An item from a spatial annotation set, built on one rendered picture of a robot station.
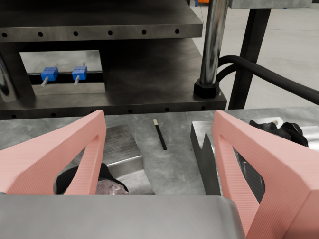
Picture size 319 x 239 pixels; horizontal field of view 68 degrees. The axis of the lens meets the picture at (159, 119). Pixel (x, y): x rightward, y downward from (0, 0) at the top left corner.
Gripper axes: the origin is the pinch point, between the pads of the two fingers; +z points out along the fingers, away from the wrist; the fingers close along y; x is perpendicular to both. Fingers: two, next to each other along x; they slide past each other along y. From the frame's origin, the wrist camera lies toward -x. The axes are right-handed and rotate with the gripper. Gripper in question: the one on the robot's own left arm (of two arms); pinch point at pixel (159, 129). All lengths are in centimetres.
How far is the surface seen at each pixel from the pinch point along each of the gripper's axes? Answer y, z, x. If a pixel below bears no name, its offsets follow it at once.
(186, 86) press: -11, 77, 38
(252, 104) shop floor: -90, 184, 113
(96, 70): 23, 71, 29
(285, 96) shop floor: -128, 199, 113
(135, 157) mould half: 5.0, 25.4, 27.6
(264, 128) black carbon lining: -23.0, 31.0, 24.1
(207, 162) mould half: -10.7, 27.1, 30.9
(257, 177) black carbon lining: -19.1, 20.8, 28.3
